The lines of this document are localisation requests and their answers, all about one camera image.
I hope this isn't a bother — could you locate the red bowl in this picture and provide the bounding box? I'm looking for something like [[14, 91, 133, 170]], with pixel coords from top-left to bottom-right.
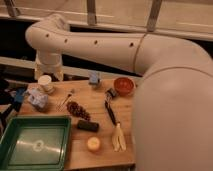
[[114, 77, 134, 96]]

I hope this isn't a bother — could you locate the small blue toy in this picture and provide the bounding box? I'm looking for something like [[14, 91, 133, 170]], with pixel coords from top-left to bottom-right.
[[89, 71, 100, 87]]

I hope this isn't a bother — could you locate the light blue towel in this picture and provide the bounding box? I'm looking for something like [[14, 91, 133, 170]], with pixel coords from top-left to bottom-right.
[[27, 88, 48, 109]]

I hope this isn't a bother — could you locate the small dark grey object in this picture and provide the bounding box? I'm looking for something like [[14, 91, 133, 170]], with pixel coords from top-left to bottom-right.
[[106, 88, 117, 99]]

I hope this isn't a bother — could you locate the black rectangular block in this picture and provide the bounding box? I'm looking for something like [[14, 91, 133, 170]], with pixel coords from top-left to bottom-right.
[[77, 120, 99, 132]]

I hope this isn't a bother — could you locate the yellow round block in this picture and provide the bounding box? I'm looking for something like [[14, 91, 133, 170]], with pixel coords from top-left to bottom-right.
[[87, 137, 101, 152]]

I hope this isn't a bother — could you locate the small metal spoon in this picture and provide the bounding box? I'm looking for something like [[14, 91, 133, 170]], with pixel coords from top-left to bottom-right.
[[56, 89, 75, 111]]

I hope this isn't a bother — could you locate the white paper cup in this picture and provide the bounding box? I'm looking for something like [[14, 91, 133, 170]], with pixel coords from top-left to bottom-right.
[[38, 75, 54, 94]]

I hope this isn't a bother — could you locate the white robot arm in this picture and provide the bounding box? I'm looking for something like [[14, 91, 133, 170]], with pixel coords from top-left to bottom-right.
[[25, 14, 213, 171]]

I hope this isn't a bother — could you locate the dark grape bunch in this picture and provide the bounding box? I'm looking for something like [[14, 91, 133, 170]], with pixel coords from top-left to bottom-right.
[[67, 101, 91, 121]]

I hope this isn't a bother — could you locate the green plastic tray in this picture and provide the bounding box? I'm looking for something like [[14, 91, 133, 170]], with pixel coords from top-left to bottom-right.
[[0, 116, 71, 171]]

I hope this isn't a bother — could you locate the blue object at left edge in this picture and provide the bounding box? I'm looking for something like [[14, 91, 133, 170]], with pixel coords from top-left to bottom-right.
[[11, 88, 26, 104]]

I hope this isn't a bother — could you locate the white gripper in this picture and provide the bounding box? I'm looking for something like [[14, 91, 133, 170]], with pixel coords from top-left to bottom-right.
[[34, 51, 64, 81]]

